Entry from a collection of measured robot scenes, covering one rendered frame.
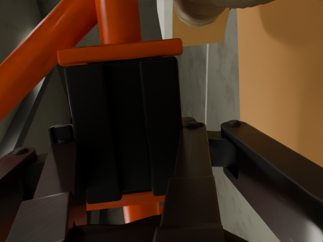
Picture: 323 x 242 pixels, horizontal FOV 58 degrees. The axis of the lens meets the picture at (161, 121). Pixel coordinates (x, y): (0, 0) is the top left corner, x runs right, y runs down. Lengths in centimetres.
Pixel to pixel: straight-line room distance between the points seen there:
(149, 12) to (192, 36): 769
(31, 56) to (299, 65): 19
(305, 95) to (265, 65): 7
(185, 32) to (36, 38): 179
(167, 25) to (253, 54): 157
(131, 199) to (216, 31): 187
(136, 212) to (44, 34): 11
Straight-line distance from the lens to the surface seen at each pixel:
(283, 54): 27
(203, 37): 201
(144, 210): 18
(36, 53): 18
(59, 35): 18
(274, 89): 29
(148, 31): 982
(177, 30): 192
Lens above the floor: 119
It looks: 3 degrees down
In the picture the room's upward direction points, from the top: 97 degrees counter-clockwise
